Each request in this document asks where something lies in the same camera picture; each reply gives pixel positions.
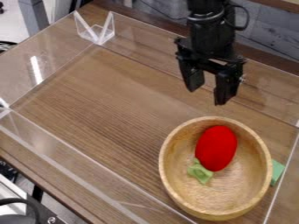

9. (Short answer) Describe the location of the black cable at lower left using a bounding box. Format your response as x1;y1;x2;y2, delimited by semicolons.
0;197;40;224

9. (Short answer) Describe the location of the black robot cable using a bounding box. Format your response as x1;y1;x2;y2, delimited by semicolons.
231;3;251;32

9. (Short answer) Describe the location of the brown wooden bowl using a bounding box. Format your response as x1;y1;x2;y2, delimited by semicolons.
159;116;272;221

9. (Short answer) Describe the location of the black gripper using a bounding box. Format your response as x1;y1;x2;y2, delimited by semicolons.
174;14;246;106

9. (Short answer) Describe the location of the red toy with green stem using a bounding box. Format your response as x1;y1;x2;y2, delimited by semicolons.
187;125;239;185

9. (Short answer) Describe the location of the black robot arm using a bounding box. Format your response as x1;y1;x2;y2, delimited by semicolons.
174;0;250;105

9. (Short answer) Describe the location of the grey post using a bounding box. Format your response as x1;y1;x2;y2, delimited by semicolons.
17;0;49;36

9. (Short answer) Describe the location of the black metal bracket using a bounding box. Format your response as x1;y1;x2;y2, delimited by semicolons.
27;194;67;224

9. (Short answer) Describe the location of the clear acrylic tray enclosure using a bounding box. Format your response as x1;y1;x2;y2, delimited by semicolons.
0;4;299;224

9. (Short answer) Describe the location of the green flat block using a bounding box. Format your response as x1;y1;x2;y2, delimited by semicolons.
271;160;286;186

